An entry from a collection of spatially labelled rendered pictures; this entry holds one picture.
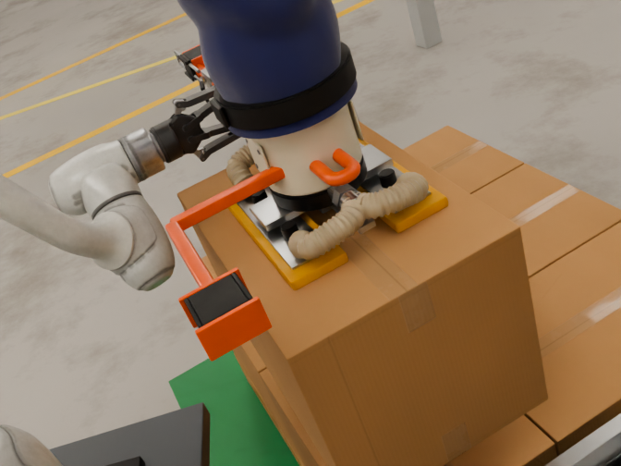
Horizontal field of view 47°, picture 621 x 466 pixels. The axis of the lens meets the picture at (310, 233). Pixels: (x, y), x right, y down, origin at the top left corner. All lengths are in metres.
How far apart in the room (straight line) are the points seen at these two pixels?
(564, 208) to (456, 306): 0.95
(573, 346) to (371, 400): 0.63
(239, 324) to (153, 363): 2.01
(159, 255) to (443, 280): 0.50
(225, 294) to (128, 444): 0.66
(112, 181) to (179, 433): 0.50
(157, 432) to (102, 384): 1.47
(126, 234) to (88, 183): 0.14
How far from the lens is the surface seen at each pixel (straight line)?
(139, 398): 2.77
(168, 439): 1.45
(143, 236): 1.27
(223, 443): 2.44
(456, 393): 1.22
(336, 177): 1.06
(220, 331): 0.87
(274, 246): 1.17
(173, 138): 1.36
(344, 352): 1.04
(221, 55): 1.04
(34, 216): 1.18
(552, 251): 1.87
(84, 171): 1.35
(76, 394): 2.97
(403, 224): 1.14
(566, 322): 1.68
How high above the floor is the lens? 1.73
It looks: 33 degrees down
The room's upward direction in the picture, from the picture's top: 21 degrees counter-clockwise
